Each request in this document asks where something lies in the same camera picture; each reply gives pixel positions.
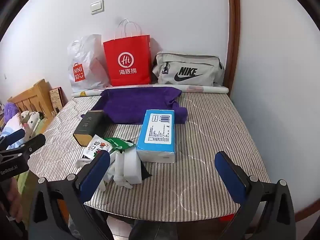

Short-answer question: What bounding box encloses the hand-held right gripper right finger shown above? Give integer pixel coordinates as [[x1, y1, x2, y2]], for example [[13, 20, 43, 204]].
[[214, 151, 297, 240]]

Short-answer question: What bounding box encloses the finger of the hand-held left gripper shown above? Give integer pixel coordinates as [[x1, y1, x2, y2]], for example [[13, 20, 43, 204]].
[[6, 134, 46, 159], [0, 128, 26, 147]]

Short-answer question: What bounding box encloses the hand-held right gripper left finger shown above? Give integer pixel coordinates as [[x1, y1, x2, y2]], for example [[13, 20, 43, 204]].
[[29, 151, 114, 240]]

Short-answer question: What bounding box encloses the white snack packet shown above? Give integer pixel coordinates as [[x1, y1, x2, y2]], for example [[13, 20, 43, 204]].
[[82, 135, 112, 159]]

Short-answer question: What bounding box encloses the green snack packet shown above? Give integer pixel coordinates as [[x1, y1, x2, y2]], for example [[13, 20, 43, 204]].
[[103, 137, 136, 153]]

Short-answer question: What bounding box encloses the person's left hand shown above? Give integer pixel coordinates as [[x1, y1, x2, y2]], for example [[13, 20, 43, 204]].
[[7, 179, 24, 223]]

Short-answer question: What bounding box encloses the colourful printed bedsheet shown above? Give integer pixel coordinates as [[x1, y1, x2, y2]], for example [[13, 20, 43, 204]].
[[0, 115, 25, 148]]

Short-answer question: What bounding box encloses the white spotted plush toy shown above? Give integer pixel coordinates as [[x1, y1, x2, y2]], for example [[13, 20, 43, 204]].
[[19, 110, 47, 141]]

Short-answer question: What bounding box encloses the purple plush toy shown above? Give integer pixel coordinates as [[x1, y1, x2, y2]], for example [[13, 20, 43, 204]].
[[2, 102, 20, 121]]

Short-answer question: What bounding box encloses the striped quilted mat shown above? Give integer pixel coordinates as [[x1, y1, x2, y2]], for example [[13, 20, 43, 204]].
[[27, 90, 271, 217]]

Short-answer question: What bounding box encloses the wooden headboard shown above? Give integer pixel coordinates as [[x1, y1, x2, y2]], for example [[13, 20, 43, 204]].
[[7, 78, 54, 119]]

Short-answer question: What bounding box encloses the dark green tea tin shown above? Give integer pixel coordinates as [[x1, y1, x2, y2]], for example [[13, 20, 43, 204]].
[[73, 110, 108, 147]]

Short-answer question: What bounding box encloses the patterned hardcover book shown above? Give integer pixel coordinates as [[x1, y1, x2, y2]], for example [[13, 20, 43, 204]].
[[48, 87, 69, 113]]

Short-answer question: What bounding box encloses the blue tissue pack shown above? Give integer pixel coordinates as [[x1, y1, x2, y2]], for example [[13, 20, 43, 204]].
[[135, 109, 176, 163]]

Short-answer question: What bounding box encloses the purple towel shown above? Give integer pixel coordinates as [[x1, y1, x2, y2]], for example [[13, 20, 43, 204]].
[[90, 86, 189, 125]]

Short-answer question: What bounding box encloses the rolled printed paper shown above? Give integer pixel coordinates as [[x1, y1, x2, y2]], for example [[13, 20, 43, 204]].
[[71, 85, 229, 98]]

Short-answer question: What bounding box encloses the white plastic shopping bag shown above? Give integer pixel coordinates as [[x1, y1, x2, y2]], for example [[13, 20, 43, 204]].
[[67, 34, 111, 93]]

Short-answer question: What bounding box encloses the grey waist bag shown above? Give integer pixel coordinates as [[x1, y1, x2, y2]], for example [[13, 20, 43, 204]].
[[152, 51, 225, 87]]

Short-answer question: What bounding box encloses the red paper shopping bag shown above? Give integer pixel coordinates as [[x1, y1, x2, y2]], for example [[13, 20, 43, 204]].
[[103, 18, 152, 87]]

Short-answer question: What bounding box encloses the brown wooden door frame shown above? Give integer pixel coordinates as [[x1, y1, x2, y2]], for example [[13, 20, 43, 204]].
[[223, 0, 241, 97]]

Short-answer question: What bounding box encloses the white wall light switch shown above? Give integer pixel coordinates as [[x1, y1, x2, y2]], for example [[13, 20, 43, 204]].
[[90, 0, 104, 15]]

